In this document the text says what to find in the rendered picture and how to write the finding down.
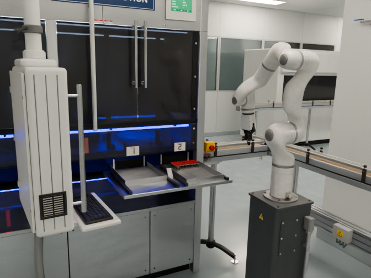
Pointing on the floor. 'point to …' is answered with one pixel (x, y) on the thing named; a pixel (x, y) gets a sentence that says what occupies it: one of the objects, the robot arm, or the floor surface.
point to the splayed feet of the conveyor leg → (220, 249)
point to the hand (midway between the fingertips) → (248, 137)
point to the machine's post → (197, 155)
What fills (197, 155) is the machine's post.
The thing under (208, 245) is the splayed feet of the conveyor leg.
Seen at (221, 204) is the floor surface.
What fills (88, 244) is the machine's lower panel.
